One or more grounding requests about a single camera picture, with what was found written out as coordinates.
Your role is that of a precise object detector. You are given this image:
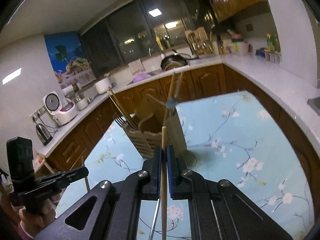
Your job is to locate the steel four-tine fork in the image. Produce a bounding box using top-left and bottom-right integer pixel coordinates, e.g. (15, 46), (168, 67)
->
(112, 112), (131, 131)

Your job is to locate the dish rack with utensils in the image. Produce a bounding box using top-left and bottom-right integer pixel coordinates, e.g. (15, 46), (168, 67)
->
(184, 27), (213, 56)

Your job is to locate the person's left hand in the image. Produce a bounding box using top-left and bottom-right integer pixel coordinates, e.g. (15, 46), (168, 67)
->
(18, 199), (56, 239)

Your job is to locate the long curved wooden chopstick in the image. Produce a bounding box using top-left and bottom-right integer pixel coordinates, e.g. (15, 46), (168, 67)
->
(161, 126), (167, 240)

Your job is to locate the wooden utensil holder box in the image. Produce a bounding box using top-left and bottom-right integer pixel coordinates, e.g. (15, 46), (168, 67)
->
(122, 94), (187, 159)

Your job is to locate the wooden chopstick standing in holder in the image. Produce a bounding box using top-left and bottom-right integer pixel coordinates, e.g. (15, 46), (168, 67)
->
(163, 74), (175, 126)

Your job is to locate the metal chopstick flat silver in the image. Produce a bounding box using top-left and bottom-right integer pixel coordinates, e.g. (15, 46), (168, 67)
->
(148, 199), (161, 240)

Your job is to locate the steel electric kettle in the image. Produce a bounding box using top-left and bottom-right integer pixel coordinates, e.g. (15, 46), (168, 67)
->
(35, 124), (53, 146)

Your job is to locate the short wooden chopstick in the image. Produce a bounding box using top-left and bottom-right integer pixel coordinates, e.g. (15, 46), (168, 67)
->
(81, 157), (90, 192)

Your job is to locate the small metal spoon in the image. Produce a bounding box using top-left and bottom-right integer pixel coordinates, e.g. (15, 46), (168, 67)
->
(167, 76), (180, 116)

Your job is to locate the blue floral tablecloth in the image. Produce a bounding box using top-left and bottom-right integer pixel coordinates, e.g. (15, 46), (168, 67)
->
(55, 90), (316, 240)

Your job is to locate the wooden chopstick beside gripper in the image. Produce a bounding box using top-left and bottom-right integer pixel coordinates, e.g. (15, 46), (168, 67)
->
(108, 88), (138, 130)

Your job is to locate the white rice cooker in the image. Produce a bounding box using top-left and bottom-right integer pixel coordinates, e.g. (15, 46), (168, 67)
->
(43, 91), (78, 126)

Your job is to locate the purple plastic basin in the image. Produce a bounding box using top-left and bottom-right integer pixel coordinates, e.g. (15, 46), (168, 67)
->
(132, 73), (152, 83)

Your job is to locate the white pot on counter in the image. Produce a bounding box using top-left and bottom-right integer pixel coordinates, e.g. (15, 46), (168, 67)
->
(94, 77), (112, 95)

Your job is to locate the black frying pan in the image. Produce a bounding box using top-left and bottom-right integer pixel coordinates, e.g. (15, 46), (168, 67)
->
(161, 49), (199, 71)

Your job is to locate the yellow dish soap bottle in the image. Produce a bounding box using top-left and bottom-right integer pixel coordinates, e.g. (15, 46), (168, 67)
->
(156, 36), (164, 51)

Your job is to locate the green drink bottle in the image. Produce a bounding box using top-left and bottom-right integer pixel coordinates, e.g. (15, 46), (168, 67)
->
(266, 34), (275, 51)

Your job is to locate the beach fruit wall poster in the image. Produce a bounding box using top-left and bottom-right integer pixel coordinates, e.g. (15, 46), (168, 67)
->
(44, 32), (96, 89)

